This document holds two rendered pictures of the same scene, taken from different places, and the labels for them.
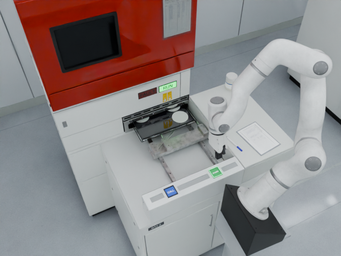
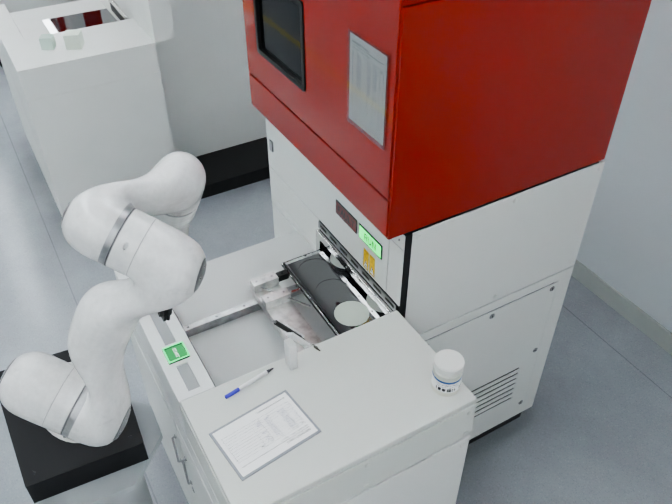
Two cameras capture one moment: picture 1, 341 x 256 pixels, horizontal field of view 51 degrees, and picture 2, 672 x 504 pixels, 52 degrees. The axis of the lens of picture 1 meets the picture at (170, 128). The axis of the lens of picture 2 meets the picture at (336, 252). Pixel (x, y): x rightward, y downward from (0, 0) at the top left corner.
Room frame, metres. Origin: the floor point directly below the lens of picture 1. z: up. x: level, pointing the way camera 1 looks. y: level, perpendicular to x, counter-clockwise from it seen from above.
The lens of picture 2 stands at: (1.40, -1.42, 2.28)
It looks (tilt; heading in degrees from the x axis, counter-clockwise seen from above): 40 degrees down; 86
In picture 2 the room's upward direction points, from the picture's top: straight up
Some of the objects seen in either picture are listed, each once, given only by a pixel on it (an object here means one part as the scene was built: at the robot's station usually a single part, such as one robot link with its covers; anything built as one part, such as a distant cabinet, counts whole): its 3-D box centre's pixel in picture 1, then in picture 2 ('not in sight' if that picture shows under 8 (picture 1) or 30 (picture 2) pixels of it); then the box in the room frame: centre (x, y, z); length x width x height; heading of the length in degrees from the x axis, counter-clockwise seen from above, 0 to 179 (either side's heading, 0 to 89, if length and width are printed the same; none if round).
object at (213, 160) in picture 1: (200, 142); not in sight; (1.39, -0.18, 0.84); 0.50 x 0.02 x 0.03; 26
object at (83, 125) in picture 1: (127, 108); (327, 214); (1.49, 0.25, 1.02); 0.82 x 0.03 x 0.40; 116
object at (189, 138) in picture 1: (178, 142); (288, 321); (1.36, -0.05, 0.87); 0.36 x 0.08 x 0.03; 116
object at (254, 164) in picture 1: (238, 127); (329, 418); (1.45, -0.41, 0.89); 0.62 x 0.35 x 0.14; 26
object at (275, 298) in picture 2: (166, 144); (276, 297); (1.33, 0.02, 0.89); 0.08 x 0.03 x 0.03; 26
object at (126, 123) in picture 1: (157, 115); (352, 280); (1.56, 0.08, 0.89); 0.44 x 0.02 x 0.10; 116
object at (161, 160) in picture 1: (160, 158); (257, 304); (1.27, 0.06, 0.84); 0.50 x 0.02 x 0.03; 26
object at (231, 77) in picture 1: (231, 81); (447, 373); (1.74, -0.39, 1.01); 0.07 x 0.07 x 0.10
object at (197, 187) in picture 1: (194, 189); (164, 340); (1.02, -0.12, 0.89); 0.55 x 0.09 x 0.14; 116
